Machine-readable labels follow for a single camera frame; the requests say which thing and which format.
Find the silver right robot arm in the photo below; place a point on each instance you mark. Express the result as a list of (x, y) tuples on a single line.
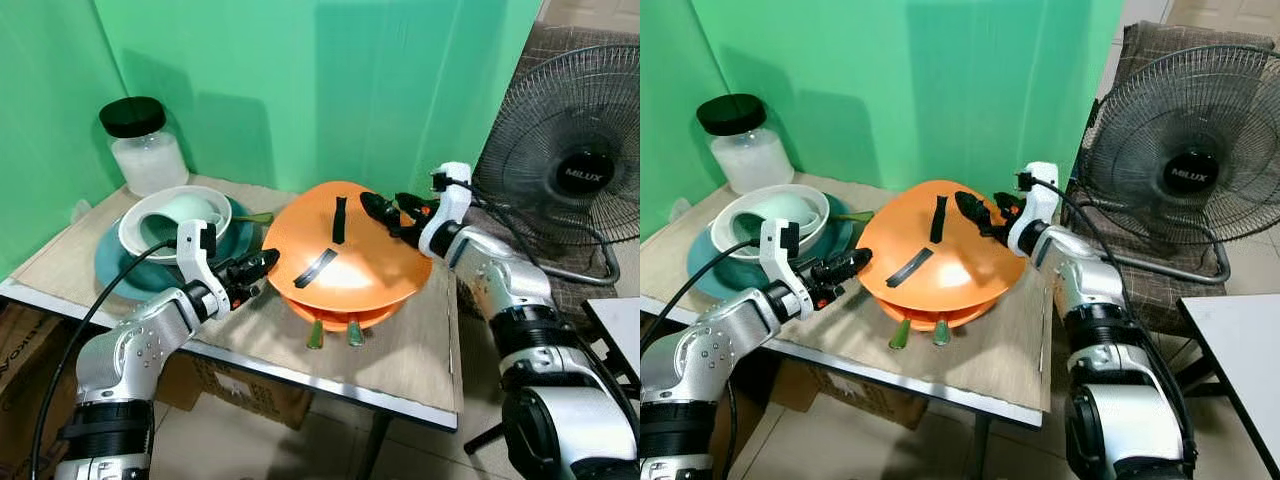
[(520, 300), (1100, 310)]

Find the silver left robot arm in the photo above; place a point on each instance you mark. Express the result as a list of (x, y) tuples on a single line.
[(130, 350), (700, 345)]

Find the orange plate with black tape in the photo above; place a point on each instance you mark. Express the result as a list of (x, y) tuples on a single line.
[(370, 250), (960, 255)]

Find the green spoon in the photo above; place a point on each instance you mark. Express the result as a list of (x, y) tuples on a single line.
[(255, 217), (855, 216)]

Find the pale green cup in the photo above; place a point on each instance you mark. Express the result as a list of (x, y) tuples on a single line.
[(795, 212), (190, 215)]

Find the plain orange plate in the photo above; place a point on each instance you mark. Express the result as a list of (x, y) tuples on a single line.
[(965, 317), (375, 318)]

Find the white bowl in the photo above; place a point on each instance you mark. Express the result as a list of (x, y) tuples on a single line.
[(150, 225), (745, 215)]

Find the brown cardboard box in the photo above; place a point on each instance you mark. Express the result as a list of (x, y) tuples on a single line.
[(860, 390), (25, 350), (250, 390)]

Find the teal plate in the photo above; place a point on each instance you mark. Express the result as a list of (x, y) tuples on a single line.
[(715, 272), (125, 270)]

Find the beige table mat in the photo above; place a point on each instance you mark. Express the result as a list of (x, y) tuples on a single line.
[(400, 360), (1000, 360)]

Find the green backdrop cloth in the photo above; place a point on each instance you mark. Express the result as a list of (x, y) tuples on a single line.
[(920, 90), (330, 90)]

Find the glass jar with black lid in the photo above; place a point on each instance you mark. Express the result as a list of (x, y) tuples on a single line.
[(750, 155), (148, 155)]

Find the black Milux fan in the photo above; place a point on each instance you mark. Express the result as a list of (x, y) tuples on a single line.
[(1190, 175), (575, 170)]

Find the black table leg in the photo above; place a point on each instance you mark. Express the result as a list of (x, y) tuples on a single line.
[(978, 450), (372, 450)]

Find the white side table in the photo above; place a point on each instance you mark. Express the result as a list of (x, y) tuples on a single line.
[(618, 325), (1240, 350)]

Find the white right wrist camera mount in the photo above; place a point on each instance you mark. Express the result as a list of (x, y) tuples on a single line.
[(1033, 215), (447, 215)]

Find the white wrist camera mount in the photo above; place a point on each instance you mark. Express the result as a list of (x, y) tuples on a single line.
[(1033, 215), (447, 215), (780, 262), (198, 262)]

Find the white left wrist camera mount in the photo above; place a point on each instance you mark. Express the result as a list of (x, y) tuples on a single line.
[(198, 262), (780, 262)]

